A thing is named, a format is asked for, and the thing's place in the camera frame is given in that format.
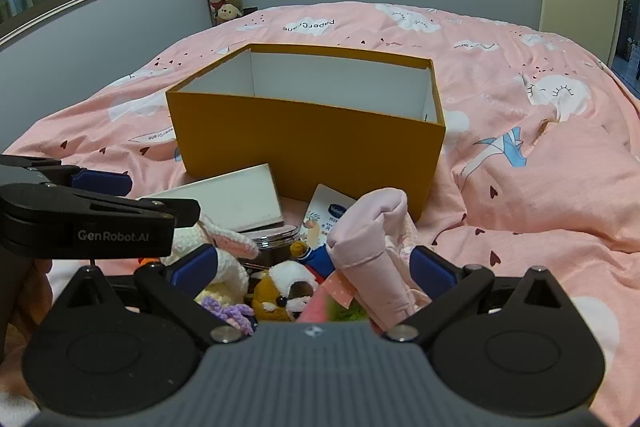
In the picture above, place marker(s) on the purple crochet flower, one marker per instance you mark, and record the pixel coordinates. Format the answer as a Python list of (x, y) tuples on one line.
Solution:
[(225, 312)]

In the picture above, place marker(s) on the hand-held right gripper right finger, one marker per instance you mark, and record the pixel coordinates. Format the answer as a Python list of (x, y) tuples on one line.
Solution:
[(430, 272)]

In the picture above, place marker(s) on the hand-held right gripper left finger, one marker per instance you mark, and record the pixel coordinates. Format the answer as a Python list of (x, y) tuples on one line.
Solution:
[(192, 269)]

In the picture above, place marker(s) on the white crochet bunny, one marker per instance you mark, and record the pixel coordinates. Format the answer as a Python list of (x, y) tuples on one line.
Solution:
[(225, 242)]

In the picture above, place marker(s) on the white packet with blue label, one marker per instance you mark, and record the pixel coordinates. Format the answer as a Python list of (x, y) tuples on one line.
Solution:
[(325, 212)]

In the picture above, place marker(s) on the pink printed blanket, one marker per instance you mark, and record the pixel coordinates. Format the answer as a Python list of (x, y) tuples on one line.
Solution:
[(500, 207)]

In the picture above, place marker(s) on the orange cardboard box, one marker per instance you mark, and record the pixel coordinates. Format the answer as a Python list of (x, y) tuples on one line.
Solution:
[(300, 147)]

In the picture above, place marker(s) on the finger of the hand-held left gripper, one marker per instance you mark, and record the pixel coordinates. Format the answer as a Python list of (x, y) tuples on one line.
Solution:
[(150, 207), (100, 181)]

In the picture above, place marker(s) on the brown and white plush dog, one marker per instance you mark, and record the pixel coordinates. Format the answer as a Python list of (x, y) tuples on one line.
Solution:
[(282, 282)]

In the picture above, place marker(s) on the orange crochet carrot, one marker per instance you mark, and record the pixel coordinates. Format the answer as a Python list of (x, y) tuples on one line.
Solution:
[(146, 262)]

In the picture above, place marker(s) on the green fuzzy toy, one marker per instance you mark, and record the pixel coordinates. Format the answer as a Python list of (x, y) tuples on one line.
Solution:
[(347, 313)]

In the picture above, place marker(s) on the pink bucket hat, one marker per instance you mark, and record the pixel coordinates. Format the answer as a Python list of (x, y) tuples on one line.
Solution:
[(365, 247)]

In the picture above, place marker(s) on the small doll with blue cap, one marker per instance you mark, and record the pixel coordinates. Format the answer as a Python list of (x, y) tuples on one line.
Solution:
[(315, 259)]

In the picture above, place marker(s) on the person's left hand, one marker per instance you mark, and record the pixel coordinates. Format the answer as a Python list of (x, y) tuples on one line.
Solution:
[(35, 297)]

